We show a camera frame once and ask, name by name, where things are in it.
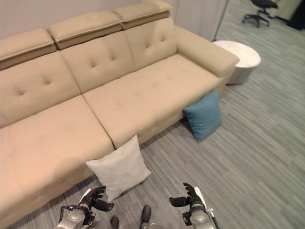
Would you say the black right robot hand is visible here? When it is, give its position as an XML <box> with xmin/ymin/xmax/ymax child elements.
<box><xmin>169</xmin><ymin>182</ymin><xmax>206</xmax><ymax>209</ymax></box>

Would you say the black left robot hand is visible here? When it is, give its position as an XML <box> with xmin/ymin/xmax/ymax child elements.
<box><xmin>78</xmin><ymin>186</ymin><xmax>115</xmax><ymax>213</ymax></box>

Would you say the beige fabric sofa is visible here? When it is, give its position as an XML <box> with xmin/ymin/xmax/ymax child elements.
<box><xmin>0</xmin><ymin>0</ymin><xmax>240</xmax><ymax>223</ymax></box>

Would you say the white square cushion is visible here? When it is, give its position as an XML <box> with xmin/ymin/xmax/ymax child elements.
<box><xmin>85</xmin><ymin>135</ymin><xmax>152</xmax><ymax>202</ymax></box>

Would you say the dark robot right foot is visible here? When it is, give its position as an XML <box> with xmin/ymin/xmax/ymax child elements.
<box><xmin>141</xmin><ymin>205</ymin><xmax>152</xmax><ymax>224</ymax></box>

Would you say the silver robot torso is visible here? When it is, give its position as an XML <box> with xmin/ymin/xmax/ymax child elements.
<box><xmin>140</xmin><ymin>221</ymin><xmax>163</xmax><ymax>229</ymax></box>

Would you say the blue square cushion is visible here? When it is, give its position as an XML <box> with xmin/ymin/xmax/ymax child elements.
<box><xmin>183</xmin><ymin>88</ymin><xmax>224</xmax><ymax>143</ymax></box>

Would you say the white round side table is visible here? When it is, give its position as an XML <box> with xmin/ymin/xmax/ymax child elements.
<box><xmin>212</xmin><ymin>40</ymin><xmax>262</xmax><ymax>85</ymax></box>

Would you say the white partition panel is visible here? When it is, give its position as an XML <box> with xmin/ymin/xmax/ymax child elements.
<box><xmin>174</xmin><ymin>0</ymin><xmax>230</xmax><ymax>42</ymax></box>

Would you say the black office chair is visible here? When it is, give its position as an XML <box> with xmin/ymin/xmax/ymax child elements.
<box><xmin>242</xmin><ymin>0</ymin><xmax>279</xmax><ymax>29</ymax></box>

